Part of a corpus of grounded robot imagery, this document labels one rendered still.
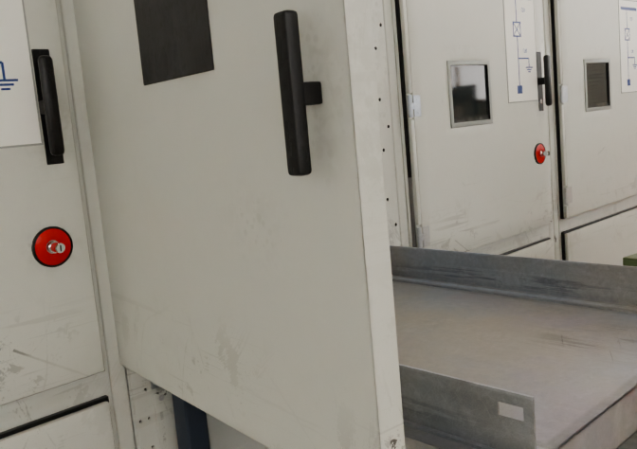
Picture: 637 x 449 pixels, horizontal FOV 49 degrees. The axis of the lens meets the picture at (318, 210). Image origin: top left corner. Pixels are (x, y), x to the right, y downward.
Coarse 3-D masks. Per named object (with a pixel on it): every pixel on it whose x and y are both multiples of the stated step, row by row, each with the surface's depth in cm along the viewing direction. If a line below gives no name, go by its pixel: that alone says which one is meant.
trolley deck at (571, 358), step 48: (432, 288) 139; (432, 336) 109; (480, 336) 107; (528, 336) 105; (576, 336) 104; (624, 336) 102; (528, 384) 88; (576, 384) 86; (624, 384) 85; (576, 432) 74; (624, 432) 82
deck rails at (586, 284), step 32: (416, 256) 147; (448, 256) 141; (480, 256) 135; (512, 256) 130; (448, 288) 138; (480, 288) 134; (512, 288) 131; (544, 288) 126; (576, 288) 122; (608, 288) 118; (416, 384) 78; (448, 384) 74; (480, 384) 72; (416, 416) 78; (448, 416) 75; (480, 416) 72; (480, 448) 72; (512, 448) 70; (544, 448) 70
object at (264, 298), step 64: (128, 0) 89; (192, 0) 76; (256, 0) 67; (320, 0) 60; (128, 64) 92; (192, 64) 78; (256, 64) 69; (320, 64) 61; (128, 128) 95; (192, 128) 81; (256, 128) 70; (320, 128) 62; (128, 192) 99; (192, 192) 83; (256, 192) 72; (320, 192) 64; (384, 192) 61; (128, 256) 102; (192, 256) 86; (256, 256) 74; (320, 256) 65; (384, 256) 61; (128, 320) 106; (192, 320) 88; (256, 320) 76; (320, 320) 66; (384, 320) 62; (192, 384) 91; (256, 384) 78; (320, 384) 68; (384, 384) 62; (320, 448) 70; (384, 448) 62
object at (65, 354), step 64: (0, 0) 95; (64, 0) 104; (0, 64) 96; (64, 64) 104; (0, 128) 96; (64, 128) 102; (0, 192) 96; (64, 192) 103; (0, 256) 97; (64, 256) 102; (0, 320) 97; (64, 320) 103; (0, 384) 97; (64, 384) 105; (0, 448) 97; (64, 448) 104; (128, 448) 113
